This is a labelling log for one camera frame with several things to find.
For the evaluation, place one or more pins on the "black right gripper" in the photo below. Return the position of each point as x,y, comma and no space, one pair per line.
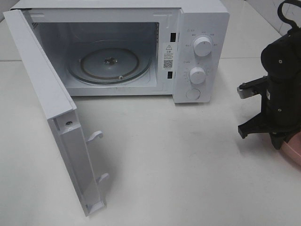
280,91

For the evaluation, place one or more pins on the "pink round plate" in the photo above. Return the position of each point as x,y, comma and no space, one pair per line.
292,148

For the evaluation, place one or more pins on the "white microwave door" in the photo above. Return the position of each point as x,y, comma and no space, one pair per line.
59,109

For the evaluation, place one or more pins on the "white upper microwave knob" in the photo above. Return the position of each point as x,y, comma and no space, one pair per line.
202,45

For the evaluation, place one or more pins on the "white microwave oven body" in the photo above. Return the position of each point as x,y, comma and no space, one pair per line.
170,25

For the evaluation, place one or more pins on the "glass microwave turntable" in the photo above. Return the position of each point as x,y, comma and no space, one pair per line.
109,62

